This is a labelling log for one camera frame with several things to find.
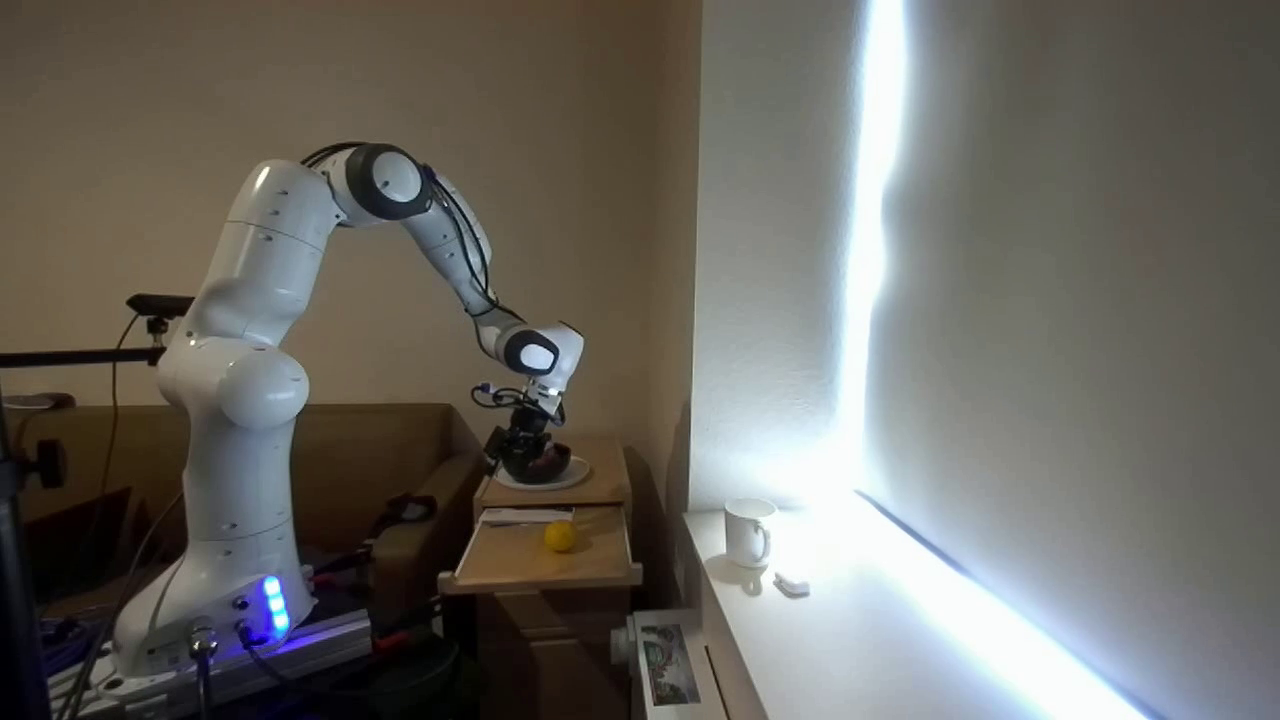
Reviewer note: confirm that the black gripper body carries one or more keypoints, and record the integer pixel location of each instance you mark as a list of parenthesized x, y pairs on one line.
[(526, 424)]

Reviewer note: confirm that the yellow lemon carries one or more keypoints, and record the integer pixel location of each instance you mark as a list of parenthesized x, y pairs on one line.
[(563, 539)]

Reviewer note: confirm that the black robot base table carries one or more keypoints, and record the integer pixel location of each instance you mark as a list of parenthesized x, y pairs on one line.
[(190, 656)]

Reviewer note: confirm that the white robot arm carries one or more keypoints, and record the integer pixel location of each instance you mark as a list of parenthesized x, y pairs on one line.
[(240, 393)]

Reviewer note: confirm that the black bowl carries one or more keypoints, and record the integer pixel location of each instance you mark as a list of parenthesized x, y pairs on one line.
[(541, 468)]

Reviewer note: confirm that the wooden night stand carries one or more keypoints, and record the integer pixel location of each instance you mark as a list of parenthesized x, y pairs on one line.
[(601, 490)]

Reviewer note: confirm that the white mug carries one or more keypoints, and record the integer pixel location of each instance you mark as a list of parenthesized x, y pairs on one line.
[(747, 535)]

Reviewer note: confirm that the small white object on sill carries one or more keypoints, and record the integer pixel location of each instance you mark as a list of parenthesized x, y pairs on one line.
[(788, 584)]

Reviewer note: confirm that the white plate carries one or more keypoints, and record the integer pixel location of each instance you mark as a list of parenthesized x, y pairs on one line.
[(569, 479)]

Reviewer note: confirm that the pull-out wooden tray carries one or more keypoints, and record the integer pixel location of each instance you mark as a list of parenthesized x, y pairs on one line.
[(506, 553)]

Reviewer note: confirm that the brown leather armchair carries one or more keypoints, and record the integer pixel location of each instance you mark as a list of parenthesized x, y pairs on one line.
[(368, 481)]

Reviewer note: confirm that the camera on black stand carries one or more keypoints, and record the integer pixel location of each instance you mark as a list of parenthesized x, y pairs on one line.
[(158, 315)]

